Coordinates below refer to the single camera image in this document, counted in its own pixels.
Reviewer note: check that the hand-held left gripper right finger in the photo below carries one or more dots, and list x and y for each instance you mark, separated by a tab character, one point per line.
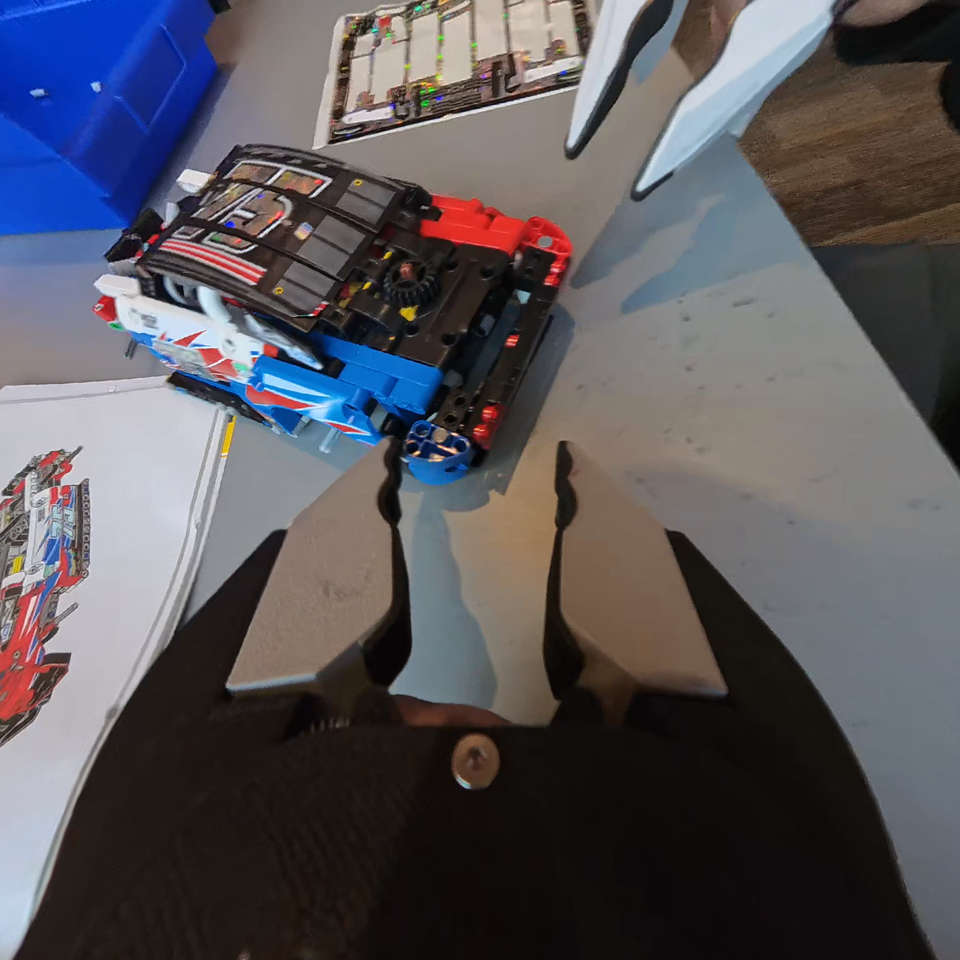
637	600

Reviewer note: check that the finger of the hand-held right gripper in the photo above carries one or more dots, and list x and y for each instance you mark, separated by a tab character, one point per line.
611	60
742	82

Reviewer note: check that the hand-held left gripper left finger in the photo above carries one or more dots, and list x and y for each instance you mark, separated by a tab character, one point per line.
330	592

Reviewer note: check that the instruction booklet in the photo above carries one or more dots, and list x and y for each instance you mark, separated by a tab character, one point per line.
112	600

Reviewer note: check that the red blue black brick car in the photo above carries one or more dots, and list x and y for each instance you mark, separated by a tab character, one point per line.
337	300

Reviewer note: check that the grey desk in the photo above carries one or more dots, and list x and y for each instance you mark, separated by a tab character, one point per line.
712	412

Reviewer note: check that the person's right hand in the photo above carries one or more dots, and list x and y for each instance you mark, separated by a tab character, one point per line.
705	37

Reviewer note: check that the holographic sticker sheet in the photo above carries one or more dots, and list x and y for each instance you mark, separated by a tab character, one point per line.
450	67

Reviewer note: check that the blue plastic bin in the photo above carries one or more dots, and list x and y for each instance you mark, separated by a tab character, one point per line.
90	112

